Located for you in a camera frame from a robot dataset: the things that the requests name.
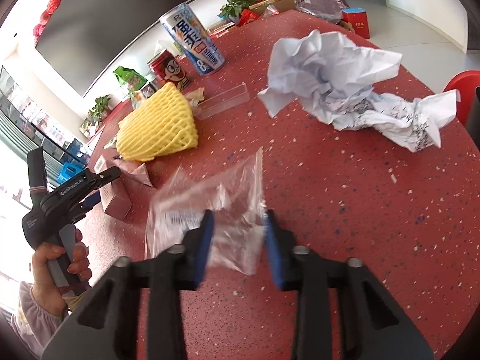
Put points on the pink small box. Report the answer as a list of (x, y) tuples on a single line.
[(115, 200)]

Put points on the yellow foam fruit net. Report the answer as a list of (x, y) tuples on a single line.
[(162, 125)]

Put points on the large black television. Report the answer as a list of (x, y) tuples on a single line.
[(82, 37)]

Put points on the small potted plant left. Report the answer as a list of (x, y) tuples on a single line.
[(100, 110)]

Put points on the left hand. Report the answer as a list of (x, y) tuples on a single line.
[(44, 289)]

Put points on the tall blue white can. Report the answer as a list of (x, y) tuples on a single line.
[(186, 30)]

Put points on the clear plastic tray strip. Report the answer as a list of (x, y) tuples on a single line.
[(222, 102)]

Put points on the red stool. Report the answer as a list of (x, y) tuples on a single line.
[(465, 83)]

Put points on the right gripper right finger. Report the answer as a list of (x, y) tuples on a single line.
[(372, 325)]

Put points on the short red cartoon can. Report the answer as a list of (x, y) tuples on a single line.
[(165, 66)]

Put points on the green potted plant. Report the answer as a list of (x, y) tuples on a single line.
[(233, 8)]

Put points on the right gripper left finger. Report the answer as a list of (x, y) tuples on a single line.
[(105, 323)]

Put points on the blue plastic stool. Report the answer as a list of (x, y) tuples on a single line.
[(68, 171)]

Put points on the black trash bin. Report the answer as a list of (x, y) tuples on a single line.
[(473, 122)]

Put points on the red gift box on floor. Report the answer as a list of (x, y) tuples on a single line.
[(358, 19)]

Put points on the crumpled white paper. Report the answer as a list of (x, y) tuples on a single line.
[(333, 79)]

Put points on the green snack bag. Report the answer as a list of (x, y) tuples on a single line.
[(130, 78)]

